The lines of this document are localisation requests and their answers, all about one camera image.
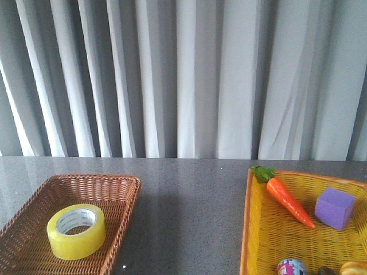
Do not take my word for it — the yellow tape roll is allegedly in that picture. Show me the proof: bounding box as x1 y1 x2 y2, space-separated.
46 203 106 260

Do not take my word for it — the grey pleated curtain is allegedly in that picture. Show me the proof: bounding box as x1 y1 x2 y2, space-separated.
1 1 366 161

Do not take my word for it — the orange toy carrot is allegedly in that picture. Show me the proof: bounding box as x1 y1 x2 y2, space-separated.
250 166 315 229

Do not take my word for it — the yellow wicker basket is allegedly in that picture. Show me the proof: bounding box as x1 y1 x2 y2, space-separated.
240 170 366 274

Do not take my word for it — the purple foam cube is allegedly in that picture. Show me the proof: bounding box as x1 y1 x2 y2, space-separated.
315 187 356 231

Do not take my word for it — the colourful patterned ball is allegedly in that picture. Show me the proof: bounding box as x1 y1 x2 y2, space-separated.
277 258 308 275

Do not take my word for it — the small dark brown object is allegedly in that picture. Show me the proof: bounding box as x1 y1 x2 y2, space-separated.
318 266 337 275

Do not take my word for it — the brown wicker basket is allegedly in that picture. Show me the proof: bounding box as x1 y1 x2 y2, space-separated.
1 174 142 274

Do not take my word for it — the toy bread loaf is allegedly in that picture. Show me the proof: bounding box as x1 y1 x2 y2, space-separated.
339 260 367 275

